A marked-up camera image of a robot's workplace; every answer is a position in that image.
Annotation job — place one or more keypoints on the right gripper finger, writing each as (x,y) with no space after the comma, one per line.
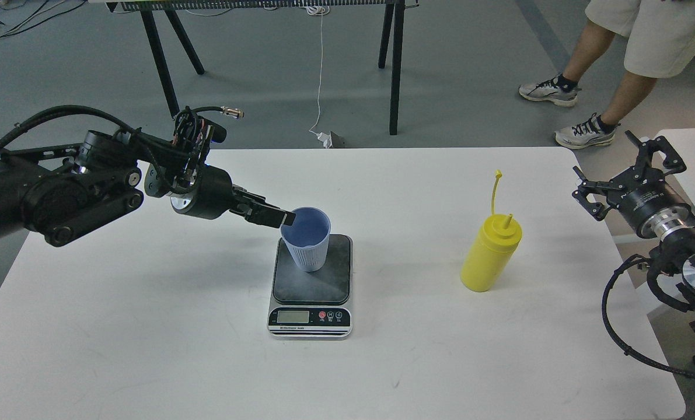
(643,169)
(587,188)

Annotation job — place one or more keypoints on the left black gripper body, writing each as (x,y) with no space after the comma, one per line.
(211,195)

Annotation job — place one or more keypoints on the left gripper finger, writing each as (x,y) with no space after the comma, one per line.
(254,209)

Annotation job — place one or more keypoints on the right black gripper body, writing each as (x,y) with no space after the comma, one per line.
(651,207)

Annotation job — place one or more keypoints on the blue plastic cup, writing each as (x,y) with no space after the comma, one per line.
(307,238)

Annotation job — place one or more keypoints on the yellow squeeze bottle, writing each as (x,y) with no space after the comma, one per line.
(495,243)

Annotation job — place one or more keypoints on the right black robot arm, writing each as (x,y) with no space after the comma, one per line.
(670,275)

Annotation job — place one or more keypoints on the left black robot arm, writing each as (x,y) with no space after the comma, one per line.
(66,191)

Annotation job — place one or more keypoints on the digital kitchen scale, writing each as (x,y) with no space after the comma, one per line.
(313,305)

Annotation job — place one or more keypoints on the white power adapter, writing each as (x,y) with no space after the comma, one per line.
(331,140)

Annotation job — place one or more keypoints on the person in beige shorts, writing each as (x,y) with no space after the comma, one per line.
(660,44)

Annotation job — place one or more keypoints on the black trestle table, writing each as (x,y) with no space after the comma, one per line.
(291,73)

